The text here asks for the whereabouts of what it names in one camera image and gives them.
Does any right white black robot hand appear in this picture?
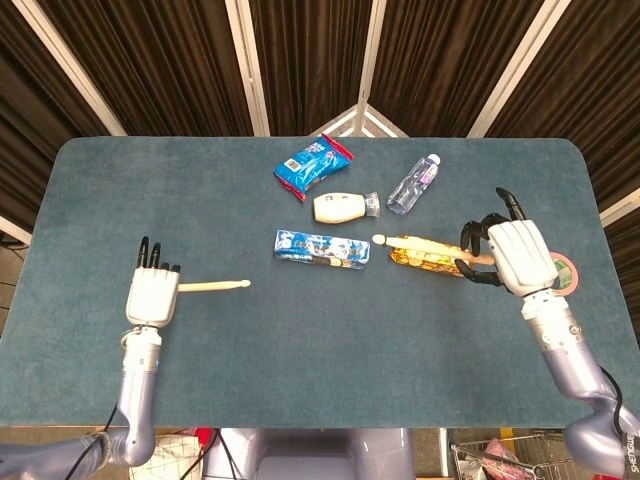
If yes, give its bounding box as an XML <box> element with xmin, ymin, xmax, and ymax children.
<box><xmin>454</xmin><ymin>187</ymin><xmax>560</xmax><ymax>297</ymax></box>

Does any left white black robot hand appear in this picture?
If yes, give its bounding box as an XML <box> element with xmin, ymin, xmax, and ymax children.
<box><xmin>124</xmin><ymin>235</ymin><xmax>182</xmax><ymax>329</ymax></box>

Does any pale wooden drumstick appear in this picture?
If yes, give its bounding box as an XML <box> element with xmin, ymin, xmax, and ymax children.
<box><xmin>177</xmin><ymin>278</ymin><xmax>252</xmax><ymax>293</ymax></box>
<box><xmin>372</xmin><ymin>233</ymin><xmax>495</xmax><ymax>265</ymax></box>

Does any small green clear tape roll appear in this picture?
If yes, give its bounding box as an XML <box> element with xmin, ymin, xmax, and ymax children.
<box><xmin>553</xmin><ymin>257</ymin><xmax>574</xmax><ymax>290</ymax></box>

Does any red tape roll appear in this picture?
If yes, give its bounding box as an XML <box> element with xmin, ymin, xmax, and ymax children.
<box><xmin>549</xmin><ymin>252</ymin><xmax>581</xmax><ymax>295</ymax></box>

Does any gold foil cracker pack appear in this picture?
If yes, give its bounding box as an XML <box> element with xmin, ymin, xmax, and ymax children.
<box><xmin>389</xmin><ymin>234</ymin><xmax>476</xmax><ymax>279</ymax></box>

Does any teal blue table mat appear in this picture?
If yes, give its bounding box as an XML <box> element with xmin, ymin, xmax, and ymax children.
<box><xmin>8</xmin><ymin>135</ymin><xmax>632</xmax><ymax>430</ymax></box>

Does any clear plastic water bottle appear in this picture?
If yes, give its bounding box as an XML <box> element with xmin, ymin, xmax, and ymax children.
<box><xmin>386</xmin><ymin>153</ymin><xmax>442</xmax><ymax>217</ymax></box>

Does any white checked bag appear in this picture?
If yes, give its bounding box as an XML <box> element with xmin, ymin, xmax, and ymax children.
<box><xmin>128</xmin><ymin>433</ymin><xmax>205</xmax><ymax>480</ymax></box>

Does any blue Oreo cookie box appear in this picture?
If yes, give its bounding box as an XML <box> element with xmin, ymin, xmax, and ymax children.
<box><xmin>272</xmin><ymin>229</ymin><xmax>372</xmax><ymax>271</ymax></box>

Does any cream drink bottle grey cap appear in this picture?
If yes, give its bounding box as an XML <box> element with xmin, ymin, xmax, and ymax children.
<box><xmin>312</xmin><ymin>191</ymin><xmax>382</xmax><ymax>224</ymax></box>

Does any pink plastic bag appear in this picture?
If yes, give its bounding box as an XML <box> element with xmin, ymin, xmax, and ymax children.
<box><xmin>482</xmin><ymin>438</ymin><xmax>521</xmax><ymax>464</ymax></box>

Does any blue red-edged snack bag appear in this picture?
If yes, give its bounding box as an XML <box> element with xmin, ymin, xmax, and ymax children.
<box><xmin>272</xmin><ymin>133</ymin><xmax>356</xmax><ymax>204</ymax></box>

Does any lavender robot torso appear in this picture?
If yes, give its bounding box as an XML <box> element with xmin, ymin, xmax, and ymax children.
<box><xmin>205</xmin><ymin>427</ymin><xmax>416</xmax><ymax>480</ymax></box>

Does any white screen frame post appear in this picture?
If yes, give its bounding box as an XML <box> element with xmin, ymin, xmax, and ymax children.
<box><xmin>352</xmin><ymin>0</ymin><xmax>389</xmax><ymax>137</ymax></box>
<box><xmin>0</xmin><ymin>214</ymin><xmax>33</xmax><ymax>247</ymax></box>
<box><xmin>466</xmin><ymin>0</ymin><xmax>572</xmax><ymax>139</ymax></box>
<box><xmin>598</xmin><ymin>186</ymin><xmax>640</xmax><ymax>227</ymax></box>
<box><xmin>10</xmin><ymin>0</ymin><xmax>127</xmax><ymax>137</ymax></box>
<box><xmin>223</xmin><ymin>0</ymin><xmax>272</xmax><ymax>137</ymax></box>

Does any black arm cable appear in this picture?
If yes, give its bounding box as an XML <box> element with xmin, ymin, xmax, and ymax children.
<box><xmin>598</xmin><ymin>367</ymin><xmax>630</xmax><ymax>426</ymax></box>
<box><xmin>64</xmin><ymin>403</ymin><xmax>119</xmax><ymax>480</ymax></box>

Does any white triangular frame foot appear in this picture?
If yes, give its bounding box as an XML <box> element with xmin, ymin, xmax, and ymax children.
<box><xmin>308</xmin><ymin>103</ymin><xmax>410</xmax><ymax>139</ymax></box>

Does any metal wire basket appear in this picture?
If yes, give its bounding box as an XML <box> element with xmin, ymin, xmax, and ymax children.
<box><xmin>449</xmin><ymin>432</ymin><xmax>575</xmax><ymax>480</ymax></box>

